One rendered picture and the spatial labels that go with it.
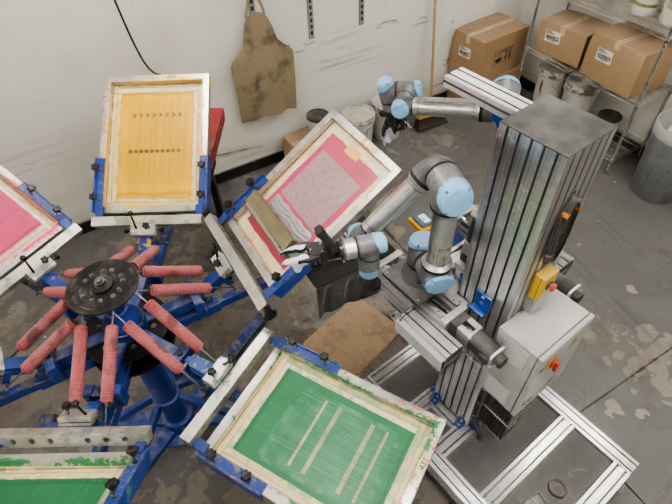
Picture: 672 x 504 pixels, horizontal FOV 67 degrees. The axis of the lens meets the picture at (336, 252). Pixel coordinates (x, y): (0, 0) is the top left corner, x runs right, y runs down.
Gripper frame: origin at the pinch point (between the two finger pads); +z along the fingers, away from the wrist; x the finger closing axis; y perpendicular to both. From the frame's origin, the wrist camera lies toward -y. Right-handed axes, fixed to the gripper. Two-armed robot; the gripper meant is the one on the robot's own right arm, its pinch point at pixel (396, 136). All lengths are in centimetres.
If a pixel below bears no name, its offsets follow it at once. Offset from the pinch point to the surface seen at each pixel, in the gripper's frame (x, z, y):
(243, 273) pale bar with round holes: -97, 5, 12
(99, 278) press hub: -145, -30, 0
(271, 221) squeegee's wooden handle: -73, -4, 3
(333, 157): -30.9, -4.3, -8.2
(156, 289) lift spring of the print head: -131, -14, 8
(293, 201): -59, 3, -6
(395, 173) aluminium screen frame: -18.2, -11.2, 28.2
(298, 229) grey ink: -65, 4, 10
